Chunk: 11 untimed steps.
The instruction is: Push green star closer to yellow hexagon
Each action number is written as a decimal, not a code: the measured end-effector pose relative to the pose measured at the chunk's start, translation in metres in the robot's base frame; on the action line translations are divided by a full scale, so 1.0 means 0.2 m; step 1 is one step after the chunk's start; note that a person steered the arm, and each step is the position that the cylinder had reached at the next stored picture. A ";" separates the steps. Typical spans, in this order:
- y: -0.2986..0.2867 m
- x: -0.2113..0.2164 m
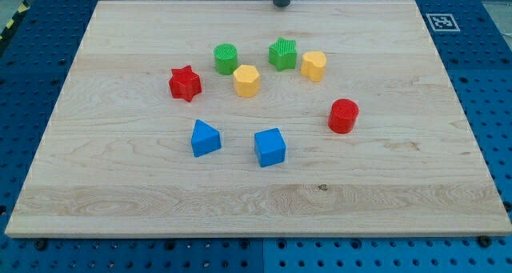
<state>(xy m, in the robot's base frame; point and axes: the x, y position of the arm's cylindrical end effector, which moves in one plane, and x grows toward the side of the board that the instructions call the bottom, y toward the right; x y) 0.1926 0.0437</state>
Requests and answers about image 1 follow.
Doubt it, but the yellow hexagon block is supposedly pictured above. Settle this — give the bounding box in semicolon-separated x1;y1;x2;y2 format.
233;65;260;98

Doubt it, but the green star block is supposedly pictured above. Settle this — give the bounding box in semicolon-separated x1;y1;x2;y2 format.
269;37;297;71

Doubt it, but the red star block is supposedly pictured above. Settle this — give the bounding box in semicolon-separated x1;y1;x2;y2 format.
168;65;202;102

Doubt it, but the blue cube block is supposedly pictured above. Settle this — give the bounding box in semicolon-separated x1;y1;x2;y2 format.
254;128;286;167

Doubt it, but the blue triangle block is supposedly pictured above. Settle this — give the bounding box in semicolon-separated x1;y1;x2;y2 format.
190;119;222;158

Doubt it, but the green cylinder block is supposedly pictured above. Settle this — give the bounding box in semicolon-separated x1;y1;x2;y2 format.
214;43;238;75

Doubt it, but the yellow heart block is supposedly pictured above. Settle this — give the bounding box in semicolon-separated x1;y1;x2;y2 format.
300;50;327;82

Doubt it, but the red cylinder block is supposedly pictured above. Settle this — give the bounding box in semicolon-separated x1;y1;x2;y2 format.
327;98;359;134

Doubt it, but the light wooden board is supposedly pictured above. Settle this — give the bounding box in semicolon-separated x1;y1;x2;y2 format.
6;0;511;239

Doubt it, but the white fiducial marker tag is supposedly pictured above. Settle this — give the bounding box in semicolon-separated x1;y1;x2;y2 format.
426;13;460;33

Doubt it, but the yellow black hazard tape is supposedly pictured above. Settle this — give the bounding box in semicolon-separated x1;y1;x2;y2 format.
1;0;30;42

